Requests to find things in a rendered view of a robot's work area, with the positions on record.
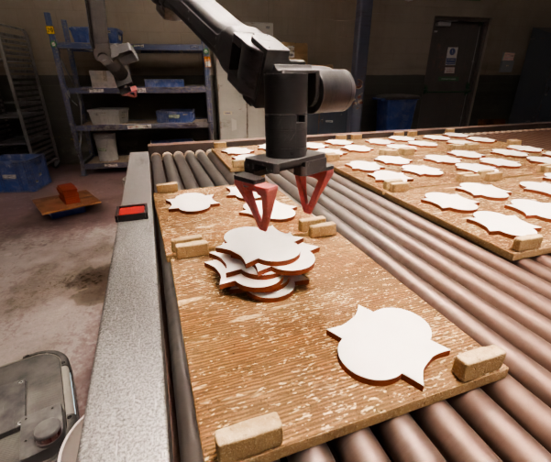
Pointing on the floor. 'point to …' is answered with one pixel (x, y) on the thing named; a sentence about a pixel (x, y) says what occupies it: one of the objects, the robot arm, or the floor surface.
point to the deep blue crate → (16, 172)
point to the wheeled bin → (395, 111)
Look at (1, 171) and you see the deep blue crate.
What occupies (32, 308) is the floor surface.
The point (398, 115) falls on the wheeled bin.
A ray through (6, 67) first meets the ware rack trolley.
